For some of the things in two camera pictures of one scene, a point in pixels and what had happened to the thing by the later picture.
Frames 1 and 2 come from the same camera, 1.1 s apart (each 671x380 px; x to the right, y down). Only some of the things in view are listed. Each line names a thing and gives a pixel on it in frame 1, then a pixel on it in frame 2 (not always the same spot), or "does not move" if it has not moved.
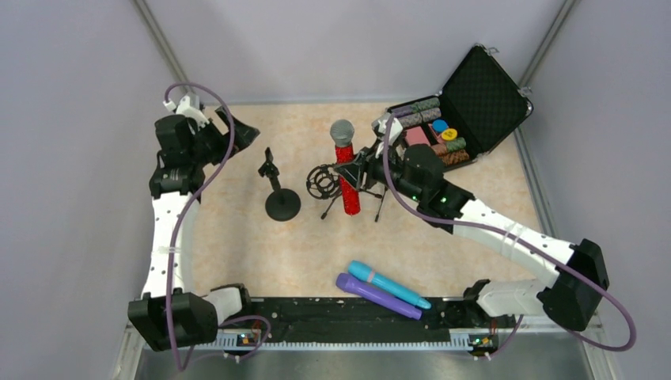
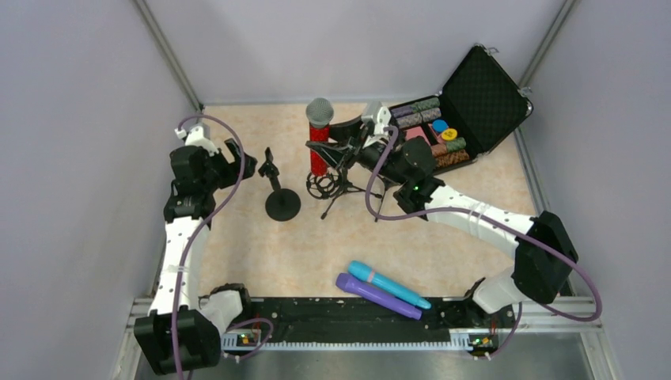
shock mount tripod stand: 324,183 does not move
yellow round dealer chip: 449,134 does not move
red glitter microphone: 343,134 to 319,112
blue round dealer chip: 440,125 does not move
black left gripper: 219,134 to 230,159
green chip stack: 459,144 does not move
